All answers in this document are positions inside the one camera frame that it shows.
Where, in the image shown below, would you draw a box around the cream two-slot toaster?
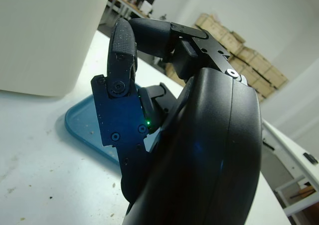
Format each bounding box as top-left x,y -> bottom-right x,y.
0,0 -> 109,98

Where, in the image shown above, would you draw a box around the blue plastic tray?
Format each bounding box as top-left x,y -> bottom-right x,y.
64,95 -> 160,166

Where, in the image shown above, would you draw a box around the white metal workbench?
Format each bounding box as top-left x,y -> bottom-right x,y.
98,0 -> 160,33

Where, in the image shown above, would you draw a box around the white side table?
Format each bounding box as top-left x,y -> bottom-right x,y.
261,120 -> 319,219

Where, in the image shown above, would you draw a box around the stacked wooden crates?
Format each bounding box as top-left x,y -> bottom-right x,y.
165,12 -> 289,103

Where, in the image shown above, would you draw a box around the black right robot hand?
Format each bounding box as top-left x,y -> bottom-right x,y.
90,17 -> 264,225

